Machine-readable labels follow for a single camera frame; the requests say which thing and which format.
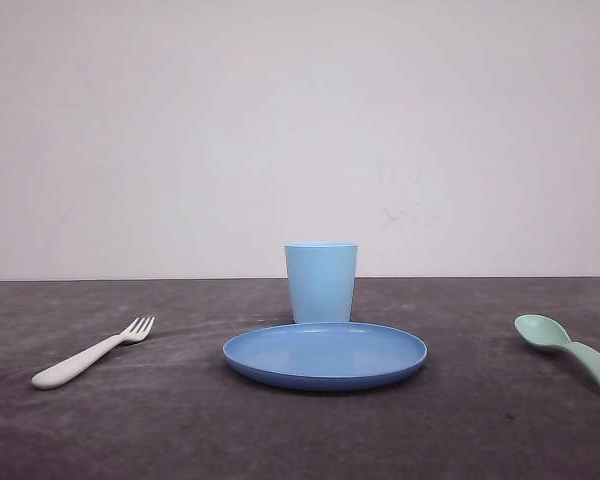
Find mint green plastic spoon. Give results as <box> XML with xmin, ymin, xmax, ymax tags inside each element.
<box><xmin>514</xmin><ymin>314</ymin><xmax>600</xmax><ymax>388</ymax></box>

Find light blue plastic cup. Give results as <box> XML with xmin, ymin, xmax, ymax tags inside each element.
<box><xmin>285</xmin><ymin>242</ymin><xmax>358</xmax><ymax>323</ymax></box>

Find white plastic fork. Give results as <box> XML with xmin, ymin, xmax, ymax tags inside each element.
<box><xmin>31</xmin><ymin>316</ymin><xmax>155</xmax><ymax>390</ymax></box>

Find blue plastic plate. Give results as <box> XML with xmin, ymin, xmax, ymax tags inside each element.
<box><xmin>223</xmin><ymin>322</ymin><xmax>428</xmax><ymax>392</ymax></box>

